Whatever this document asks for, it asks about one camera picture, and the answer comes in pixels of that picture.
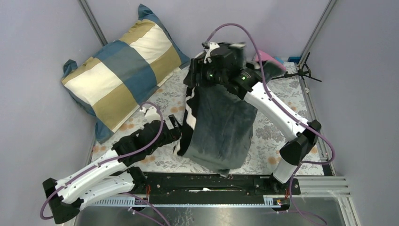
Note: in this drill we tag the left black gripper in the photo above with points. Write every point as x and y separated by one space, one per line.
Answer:
173 134

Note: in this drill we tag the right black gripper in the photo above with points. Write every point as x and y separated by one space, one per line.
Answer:
198 65

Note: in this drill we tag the zebra and grey pillowcase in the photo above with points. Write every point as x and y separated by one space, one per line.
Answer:
218 123

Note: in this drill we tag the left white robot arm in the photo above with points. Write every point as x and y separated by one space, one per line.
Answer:
113 173

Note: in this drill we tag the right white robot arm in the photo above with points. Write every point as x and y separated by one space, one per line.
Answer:
301 133

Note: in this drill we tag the blue yellow checked pillow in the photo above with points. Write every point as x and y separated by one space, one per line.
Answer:
112 83

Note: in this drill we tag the pink triangular block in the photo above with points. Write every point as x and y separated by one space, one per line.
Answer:
264 57

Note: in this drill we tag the floral table cloth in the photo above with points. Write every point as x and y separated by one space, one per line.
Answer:
266 141

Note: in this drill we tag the blue block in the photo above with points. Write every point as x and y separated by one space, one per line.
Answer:
294 59

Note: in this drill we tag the black mini tripod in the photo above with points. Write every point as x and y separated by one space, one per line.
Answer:
302 71

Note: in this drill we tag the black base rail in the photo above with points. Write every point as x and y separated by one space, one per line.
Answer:
156 183

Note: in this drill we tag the white slotted cable duct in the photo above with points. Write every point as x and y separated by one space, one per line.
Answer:
196 201

